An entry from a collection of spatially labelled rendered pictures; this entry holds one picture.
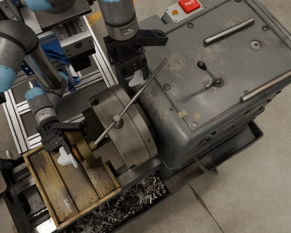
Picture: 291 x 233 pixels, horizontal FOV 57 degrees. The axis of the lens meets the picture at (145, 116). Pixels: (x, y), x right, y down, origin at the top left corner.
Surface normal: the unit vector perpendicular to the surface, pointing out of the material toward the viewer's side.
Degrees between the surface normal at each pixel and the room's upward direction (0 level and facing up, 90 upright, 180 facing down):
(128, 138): 33
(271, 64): 0
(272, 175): 0
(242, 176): 0
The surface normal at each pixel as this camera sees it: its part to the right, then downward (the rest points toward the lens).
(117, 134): 0.19, 0.00
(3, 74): 0.80, 0.03
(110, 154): -0.06, -0.40
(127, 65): 0.51, 0.69
